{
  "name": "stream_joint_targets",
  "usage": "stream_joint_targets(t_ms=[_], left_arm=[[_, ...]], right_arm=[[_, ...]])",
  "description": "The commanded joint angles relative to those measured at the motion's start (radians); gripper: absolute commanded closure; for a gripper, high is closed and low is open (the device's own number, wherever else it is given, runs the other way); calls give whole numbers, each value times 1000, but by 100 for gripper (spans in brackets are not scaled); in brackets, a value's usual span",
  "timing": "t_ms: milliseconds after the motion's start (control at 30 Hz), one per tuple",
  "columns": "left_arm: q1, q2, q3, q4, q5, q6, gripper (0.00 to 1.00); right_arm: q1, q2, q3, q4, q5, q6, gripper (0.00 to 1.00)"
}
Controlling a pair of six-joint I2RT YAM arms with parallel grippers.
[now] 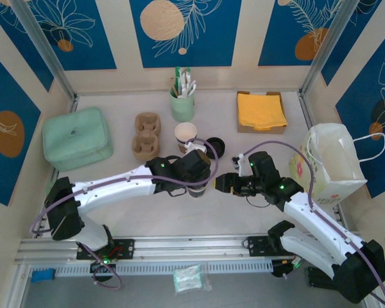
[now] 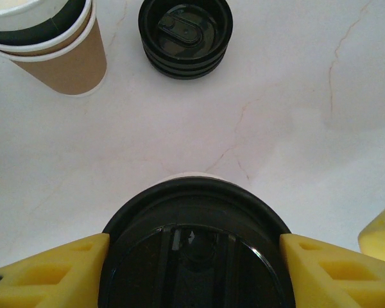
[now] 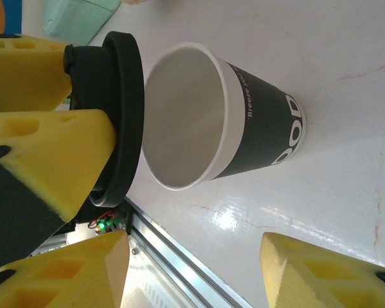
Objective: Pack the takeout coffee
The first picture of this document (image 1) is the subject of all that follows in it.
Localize brown paper cup black lid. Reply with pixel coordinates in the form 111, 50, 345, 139
187, 182, 210, 200

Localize brown pulp cup carrier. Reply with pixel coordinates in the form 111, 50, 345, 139
133, 112, 163, 161

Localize white printed paper bag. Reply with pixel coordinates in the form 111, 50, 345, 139
287, 123, 385, 205

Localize stacked black cup lids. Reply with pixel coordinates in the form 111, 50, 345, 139
206, 137, 227, 158

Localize stacked brown paper cups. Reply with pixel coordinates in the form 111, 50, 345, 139
174, 123, 198, 155

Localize brown cardboard napkin tray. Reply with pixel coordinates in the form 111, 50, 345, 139
236, 90, 288, 134

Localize yellow paper napkin stack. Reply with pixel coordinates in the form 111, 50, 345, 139
237, 92, 289, 132

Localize mint green holder cup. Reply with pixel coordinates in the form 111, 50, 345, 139
169, 87, 196, 121

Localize clear bag of packets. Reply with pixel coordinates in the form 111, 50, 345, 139
172, 263, 212, 295

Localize right small controller board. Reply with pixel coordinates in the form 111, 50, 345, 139
271, 258, 304, 279

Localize small controller board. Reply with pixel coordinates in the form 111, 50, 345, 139
271, 258, 304, 279
89, 258, 117, 274

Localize mint green zipper pouch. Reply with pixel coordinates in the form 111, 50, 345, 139
42, 107, 112, 171

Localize black ribbed block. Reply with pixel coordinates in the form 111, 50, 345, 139
304, 266, 336, 288

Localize left small controller board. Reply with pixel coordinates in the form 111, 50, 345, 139
89, 258, 117, 274

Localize small blue object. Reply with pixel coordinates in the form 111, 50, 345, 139
31, 268, 56, 284

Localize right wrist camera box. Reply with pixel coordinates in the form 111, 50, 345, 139
231, 154, 246, 176

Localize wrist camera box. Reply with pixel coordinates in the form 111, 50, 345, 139
231, 154, 246, 176
183, 138, 209, 153

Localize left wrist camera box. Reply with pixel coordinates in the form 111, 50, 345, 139
183, 138, 209, 153

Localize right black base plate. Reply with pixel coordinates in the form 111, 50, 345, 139
243, 235, 307, 257

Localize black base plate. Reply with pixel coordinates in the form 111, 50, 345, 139
76, 237, 135, 261
243, 235, 307, 257

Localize aluminium mounting rail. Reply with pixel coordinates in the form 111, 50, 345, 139
14, 231, 372, 266

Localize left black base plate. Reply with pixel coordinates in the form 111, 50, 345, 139
76, 237, 135, 261

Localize white slotted cable duct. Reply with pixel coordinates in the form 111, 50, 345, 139
28, 260, 273, 278

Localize right aluminium frame post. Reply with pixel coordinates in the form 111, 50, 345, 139
298, 0, 363, 98

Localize aluminium frame post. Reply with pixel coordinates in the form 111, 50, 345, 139
11, 0, 78, 103
298, 0, 363, 98

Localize left aluminium frame post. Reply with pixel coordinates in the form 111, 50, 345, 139
11, 0, 78, 103

